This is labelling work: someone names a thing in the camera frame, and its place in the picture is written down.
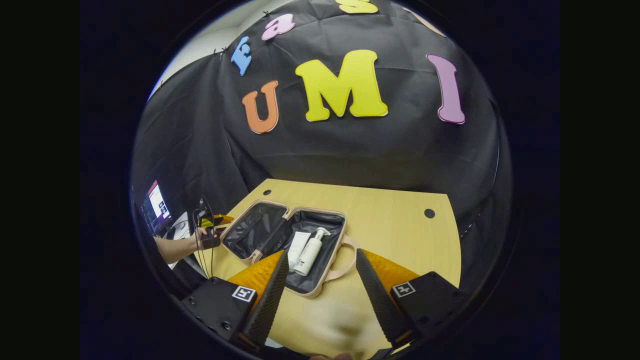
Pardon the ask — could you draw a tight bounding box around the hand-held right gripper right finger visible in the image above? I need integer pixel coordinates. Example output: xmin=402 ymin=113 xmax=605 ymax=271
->
xmin=355 ymin=248 xmax=469 ymax=349

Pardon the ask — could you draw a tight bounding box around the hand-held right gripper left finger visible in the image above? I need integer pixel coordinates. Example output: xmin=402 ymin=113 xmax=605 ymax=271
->
xmin=180 ymin=249 xmax=292 ymax=351

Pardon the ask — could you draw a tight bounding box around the beige pink suitcase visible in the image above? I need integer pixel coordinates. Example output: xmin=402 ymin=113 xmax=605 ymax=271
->
xmin=220 ymin=199 xmax=358 ymax=299

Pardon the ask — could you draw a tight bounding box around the white skin care tube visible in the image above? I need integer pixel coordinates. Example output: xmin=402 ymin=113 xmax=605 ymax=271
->
xmin=287 ymin=231 xmax=312 ymax=272

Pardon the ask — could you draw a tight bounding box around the white pump bottle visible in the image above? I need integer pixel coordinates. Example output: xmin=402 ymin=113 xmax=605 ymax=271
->
xmin=293 ymin=227 xmax=332 ymax=277

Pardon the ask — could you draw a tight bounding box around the white side desk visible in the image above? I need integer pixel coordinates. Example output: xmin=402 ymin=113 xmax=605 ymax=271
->
xmin=169 ymin=212 xmax=194 ymax=242

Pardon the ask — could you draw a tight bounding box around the computer monitor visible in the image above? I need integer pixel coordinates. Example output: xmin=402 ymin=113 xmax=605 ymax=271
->
xmin=140 ymin=180 xmax=174 ymax=236

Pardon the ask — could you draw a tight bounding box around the black backdrop cloth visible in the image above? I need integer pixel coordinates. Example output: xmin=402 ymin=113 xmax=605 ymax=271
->
xmin=131 ymin=0 xmax=513 ymax=291

